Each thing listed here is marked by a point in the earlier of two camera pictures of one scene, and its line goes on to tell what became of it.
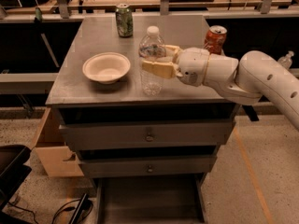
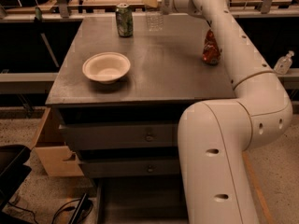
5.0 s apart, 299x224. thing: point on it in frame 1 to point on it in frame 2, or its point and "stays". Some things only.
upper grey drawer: x=101 y=136 stays
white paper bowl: x=106 y=67 stays
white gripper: x=192 y=65 to x=165 y=0
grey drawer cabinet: x=149 y=154 stays
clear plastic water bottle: x=152 y=47 to x=154 y=20
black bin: x=13 y=170 stays
